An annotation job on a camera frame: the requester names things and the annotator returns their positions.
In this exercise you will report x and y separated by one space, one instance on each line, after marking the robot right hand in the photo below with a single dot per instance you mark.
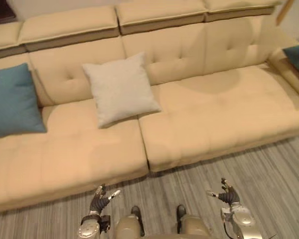
229 195

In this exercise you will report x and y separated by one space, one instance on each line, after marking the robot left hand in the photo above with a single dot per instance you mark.
99 200

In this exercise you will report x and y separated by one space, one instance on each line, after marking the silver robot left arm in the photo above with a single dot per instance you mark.
88 227

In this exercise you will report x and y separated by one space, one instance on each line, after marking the dark robot left foot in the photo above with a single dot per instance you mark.
136 211

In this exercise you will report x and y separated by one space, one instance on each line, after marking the dark robot foot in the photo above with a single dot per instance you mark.
136 211
181 210

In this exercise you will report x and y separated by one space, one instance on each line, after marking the silver robot left leg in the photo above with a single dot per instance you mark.
127 227

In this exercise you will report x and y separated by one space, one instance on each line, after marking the dark robot right foot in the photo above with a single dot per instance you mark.
181 210

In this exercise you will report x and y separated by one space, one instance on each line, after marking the beige leather sofa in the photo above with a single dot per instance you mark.
201 112

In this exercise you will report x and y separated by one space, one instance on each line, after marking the white square cushion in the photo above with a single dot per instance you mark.
119 89

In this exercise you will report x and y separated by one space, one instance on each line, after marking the light wooden pole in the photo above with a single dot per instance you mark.
284 11

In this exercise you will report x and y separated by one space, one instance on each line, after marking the dark brown side table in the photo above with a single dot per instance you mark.
1 11

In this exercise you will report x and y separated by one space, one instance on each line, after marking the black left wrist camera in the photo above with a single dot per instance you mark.
104 221

